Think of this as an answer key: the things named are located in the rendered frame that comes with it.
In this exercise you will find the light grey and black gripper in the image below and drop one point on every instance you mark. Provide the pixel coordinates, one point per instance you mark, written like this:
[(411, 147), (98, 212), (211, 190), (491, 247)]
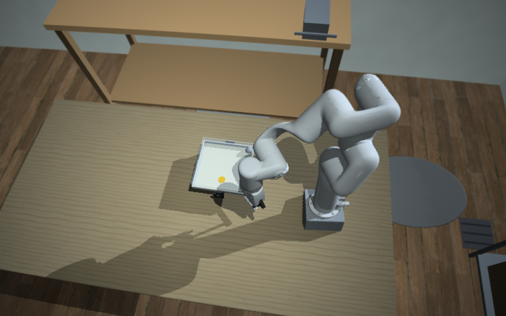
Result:
[(256, 198)]

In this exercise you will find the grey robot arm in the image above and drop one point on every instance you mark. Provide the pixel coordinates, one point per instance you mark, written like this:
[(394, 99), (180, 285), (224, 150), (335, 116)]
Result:
[(343, 169)]

